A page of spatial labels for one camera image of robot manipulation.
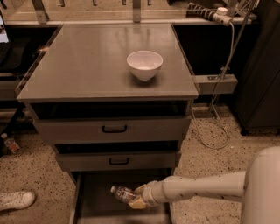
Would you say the laptop screen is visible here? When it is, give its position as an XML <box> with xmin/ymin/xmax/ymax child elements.
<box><xmin>0</xmin><ymin>11</ymin><xmax>9</xmax><ymax>43</ymax></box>

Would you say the white power cable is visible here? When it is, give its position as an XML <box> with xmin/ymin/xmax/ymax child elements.
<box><xmin>191</xmin><ymin>22</ymin><xmax>236</xmax><ymax>151</ymax></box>

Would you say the grey top drawer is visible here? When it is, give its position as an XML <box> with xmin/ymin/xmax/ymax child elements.
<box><xmin>32</xmin><ymin>101</ymin><xmax>191</xmax><ymax>144</ymax></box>

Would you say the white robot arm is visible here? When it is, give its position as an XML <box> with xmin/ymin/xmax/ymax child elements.
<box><xmin>129</xmin><ymin>146</ymin><xmax>280</xmax><ymax>224</ymax></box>

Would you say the grey drawer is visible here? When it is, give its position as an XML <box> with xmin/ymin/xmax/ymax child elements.
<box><xmin>56</xmin><ymin>141</ymin><xmax>181</xmax><ymax>172</ymax></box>
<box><xmin>32</xmin><ymin>101</ymin><xmax>191</xmax><ymax>144</ymax></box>
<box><xmin>69</xmin><ymin>169</ymin><xmax>174</xmax><ymax>224</ymax></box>

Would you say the grey bottom drawer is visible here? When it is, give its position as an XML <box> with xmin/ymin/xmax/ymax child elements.
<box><xmin>69</xmin><ymin>169</ymin><xmax>174</xmax><ymax>224</ymax></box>

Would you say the dark cabinet at right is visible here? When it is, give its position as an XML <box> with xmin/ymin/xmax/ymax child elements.
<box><xmin>233</xmin><ymin>0</ymin><xmax>280</xmax><ymax>136</ymax></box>

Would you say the grey metal rail bracket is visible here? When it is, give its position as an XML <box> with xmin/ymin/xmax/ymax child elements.
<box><xmin>192</xmin><ymin>74</ymin><xmax>238</xmax><ymax>95</ymax></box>

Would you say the white ceramic bowl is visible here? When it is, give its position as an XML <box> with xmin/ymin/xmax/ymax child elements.
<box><xmin>127</xmin><ymin>51</ymin><xmax>164</xmax><ymax>81</ymax></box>

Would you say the clear plastic water bottle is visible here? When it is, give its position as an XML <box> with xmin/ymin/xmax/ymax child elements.
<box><xmin>110</xmin><ymin>185</ymin><xmax>137</xmax><ymax>204</ymax></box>

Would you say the white sneaker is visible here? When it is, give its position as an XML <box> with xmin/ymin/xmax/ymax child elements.
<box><xmin>0</xmin><ymin>191</ymin><xmax>36</xmax><ymax>211</ymax></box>

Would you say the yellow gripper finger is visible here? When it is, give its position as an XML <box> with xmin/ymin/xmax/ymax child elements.
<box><xmin>129</xmin><ymin>196</ymin><xmax>146</xmax><ymax>209</ymax></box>
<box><xmin>134</xmin><ymin>184</ymin><xmax>147</xmax><ymax>195</ymax></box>

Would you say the white power strip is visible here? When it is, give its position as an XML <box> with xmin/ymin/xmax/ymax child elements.
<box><xmin>188</xmin><ymin>3</ymin><xmax>232</xmax><ymax>26</ymax></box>

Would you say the grey drawer cabinet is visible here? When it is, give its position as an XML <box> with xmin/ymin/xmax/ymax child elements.
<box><xmin>16</xmin><ymin>23</ymin><xmax>200</xmax><ymax>176</ymax></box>

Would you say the small bottle on floor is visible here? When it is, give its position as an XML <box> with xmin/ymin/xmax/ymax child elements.
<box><xmin>1</xmin><ymin>133</ymin><xmax>19</xmax><ymax>154</ymax></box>

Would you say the grey middle drawer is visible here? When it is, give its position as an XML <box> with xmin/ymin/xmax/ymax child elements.
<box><xmin>56</xmin><ymin>141</ymin><xmax>181</xmax><ymax>172</ymax></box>

